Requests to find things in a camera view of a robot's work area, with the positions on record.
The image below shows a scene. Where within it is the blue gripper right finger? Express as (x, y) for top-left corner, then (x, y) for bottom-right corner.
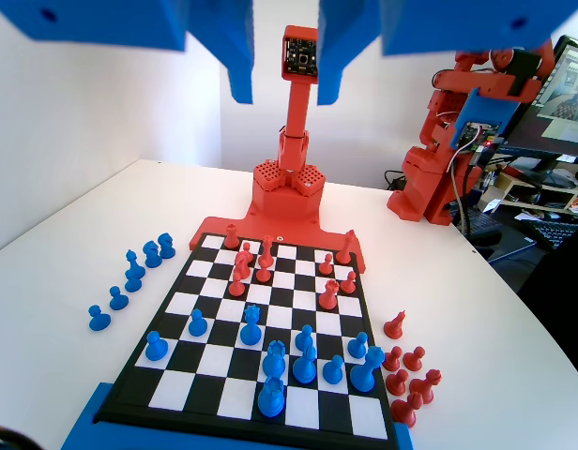
(318, 0), (578, 105)

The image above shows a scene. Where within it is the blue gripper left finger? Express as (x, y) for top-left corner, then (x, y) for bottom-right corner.
(0, 0), (255, 105)

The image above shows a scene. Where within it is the blue chess bishop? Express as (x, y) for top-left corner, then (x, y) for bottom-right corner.
(124, 249), (143, 278)
(292, 345), (317, 384)

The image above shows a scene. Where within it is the blue chess knight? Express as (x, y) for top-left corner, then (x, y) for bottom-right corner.
(158, 232), (176, 261)
(143, 239), (161, 269)

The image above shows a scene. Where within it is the blue chess queen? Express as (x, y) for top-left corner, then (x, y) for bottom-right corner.
(239, 304), (264, 348)

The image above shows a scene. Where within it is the red chess bishop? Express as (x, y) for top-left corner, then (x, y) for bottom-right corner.
(383, 308), (407, 339)
(390, 392), (424, 428)

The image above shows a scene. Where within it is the blue chess rook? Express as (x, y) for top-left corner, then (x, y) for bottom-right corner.
(258, 376), (286, 419)
(262, 340), (288, 382)

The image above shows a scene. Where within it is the black computer monitor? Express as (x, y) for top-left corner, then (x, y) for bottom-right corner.
(497, 35), (578, 187)

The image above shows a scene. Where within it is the wooden desk shelf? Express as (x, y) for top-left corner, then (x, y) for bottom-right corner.
(497, 163), (578, 210)

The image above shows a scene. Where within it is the black white chessboard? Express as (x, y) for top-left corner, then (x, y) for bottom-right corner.
(95, 232), (397, 444)

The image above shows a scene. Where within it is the black keyboard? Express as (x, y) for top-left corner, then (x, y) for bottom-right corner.
(521, 218), (578, 250)

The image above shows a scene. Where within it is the grey cable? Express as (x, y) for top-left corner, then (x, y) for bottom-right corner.
(448, 149), (474, 235)

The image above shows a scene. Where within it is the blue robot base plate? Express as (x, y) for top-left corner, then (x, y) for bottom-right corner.
(58, 382), (415, 450)

